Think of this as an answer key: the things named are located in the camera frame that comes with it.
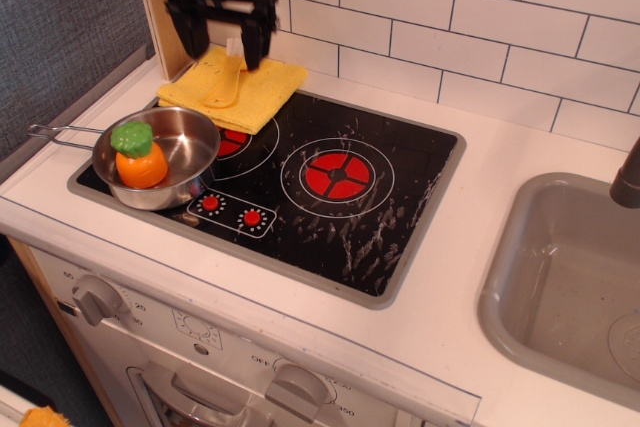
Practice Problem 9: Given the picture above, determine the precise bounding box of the yellow brush with white bristles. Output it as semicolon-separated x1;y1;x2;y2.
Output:
202;38;247;108

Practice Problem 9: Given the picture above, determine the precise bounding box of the yellow folded cloth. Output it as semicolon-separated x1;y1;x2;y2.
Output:
157;47;308;135

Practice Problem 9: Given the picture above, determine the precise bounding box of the small steel pot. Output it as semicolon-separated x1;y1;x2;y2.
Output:
28;107;221;211

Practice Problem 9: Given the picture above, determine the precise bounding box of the orange toy carrot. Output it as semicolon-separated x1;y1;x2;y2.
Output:
110;121;168;189

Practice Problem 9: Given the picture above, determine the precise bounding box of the red stove knob left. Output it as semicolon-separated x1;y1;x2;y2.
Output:
201;195;220;212

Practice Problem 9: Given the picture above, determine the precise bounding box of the red stove knob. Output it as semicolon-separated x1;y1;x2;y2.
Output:
201;195;220;212
242;210;262;227

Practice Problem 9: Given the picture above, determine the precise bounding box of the red stove knob right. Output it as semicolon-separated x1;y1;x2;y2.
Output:
242;210;262;227

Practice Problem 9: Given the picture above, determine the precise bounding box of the black toy stovetop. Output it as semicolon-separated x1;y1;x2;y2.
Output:
66;88;468;311

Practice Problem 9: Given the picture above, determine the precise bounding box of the grey timer knob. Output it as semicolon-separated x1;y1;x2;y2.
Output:
72;275;123;326

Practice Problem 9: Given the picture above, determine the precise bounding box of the grey oven knob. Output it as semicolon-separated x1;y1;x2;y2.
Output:
265;364;329;423

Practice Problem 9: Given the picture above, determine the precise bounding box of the grey toy sink basin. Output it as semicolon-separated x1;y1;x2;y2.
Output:
478;172;639;410

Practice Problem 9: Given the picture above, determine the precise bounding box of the orange object at corner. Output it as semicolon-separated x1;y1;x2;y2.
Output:
19;406;71;427

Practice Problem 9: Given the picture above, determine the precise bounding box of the grey faucet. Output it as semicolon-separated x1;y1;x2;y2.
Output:
609;139;640;209

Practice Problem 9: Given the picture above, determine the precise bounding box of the oven door with handle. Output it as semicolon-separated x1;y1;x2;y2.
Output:
127;362;402;426

